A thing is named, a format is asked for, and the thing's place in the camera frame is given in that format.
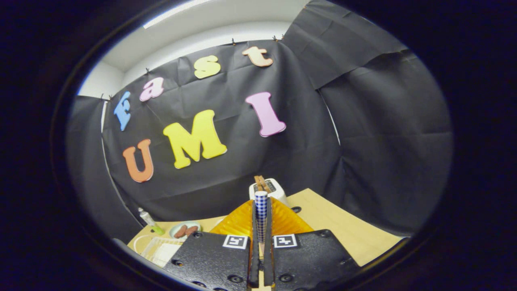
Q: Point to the clear bottle with green liquid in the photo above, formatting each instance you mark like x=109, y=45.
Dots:
x=147, y=220

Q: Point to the brown meat cutlet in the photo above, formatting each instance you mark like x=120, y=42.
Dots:
x=192, y=230
x=180, y=231

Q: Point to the brown crust bread slice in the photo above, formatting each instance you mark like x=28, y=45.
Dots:
x=266, y=184
x=257, y=184

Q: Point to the white toaster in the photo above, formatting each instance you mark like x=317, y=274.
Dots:
x=278, y=192

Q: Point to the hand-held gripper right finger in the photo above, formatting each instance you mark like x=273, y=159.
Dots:
x=268, y=266

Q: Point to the light green plate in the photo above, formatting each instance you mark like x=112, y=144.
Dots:
x=173, y=232

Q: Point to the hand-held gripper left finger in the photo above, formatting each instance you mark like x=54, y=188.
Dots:
x=254, y=262

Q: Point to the small black round disc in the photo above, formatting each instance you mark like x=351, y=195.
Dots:
x=296, y=209

